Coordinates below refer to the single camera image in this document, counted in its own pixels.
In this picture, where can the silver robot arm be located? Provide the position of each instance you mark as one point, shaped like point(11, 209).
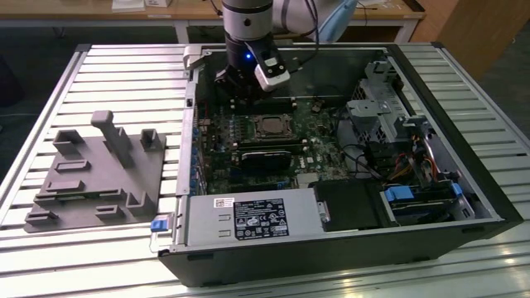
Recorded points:
point(246, 18)

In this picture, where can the CPU socket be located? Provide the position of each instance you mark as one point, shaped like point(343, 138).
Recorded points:
point(254, 136)

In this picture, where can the black RAM stick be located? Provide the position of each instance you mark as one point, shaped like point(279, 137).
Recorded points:
point(269, 141)
point(269, 147)

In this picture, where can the white box with black print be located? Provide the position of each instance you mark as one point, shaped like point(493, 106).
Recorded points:
point(158, 3)

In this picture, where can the black graphics card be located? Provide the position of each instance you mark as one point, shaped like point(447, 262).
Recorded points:
point(265, 161)

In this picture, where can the metal drive cage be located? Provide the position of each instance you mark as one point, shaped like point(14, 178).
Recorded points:
point(369, 111)

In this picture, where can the green motherboard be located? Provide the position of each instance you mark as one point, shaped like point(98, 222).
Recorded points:
point(323, 155)

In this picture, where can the wooden desk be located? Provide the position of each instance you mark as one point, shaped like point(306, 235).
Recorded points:
point(83, 14)

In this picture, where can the silver chipset heatsink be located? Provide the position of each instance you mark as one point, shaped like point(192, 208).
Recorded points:
point(309, 180)

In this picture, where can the grey parts rack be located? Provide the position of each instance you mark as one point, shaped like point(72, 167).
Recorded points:
point(103, 174)

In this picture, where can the grey power supply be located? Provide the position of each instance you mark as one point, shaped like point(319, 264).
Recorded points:
point(207, 223)

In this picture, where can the black drive box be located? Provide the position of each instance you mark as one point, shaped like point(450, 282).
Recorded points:
point(351, 205)

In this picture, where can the blue case latch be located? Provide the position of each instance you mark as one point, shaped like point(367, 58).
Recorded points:
point(160, 225)

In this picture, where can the hard disk in blue carrier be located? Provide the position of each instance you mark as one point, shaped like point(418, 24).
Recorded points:
point(397, 194)

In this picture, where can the wooden cabinet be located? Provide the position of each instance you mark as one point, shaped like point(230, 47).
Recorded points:
point(475, 31)

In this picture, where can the black PC case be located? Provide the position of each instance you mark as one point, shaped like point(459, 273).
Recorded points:
point(290, 260)

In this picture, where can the small blue bay clip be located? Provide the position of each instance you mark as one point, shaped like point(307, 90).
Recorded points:
point(455, 190)

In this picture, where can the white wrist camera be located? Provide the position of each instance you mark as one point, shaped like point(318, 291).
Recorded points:
point(273, 79)

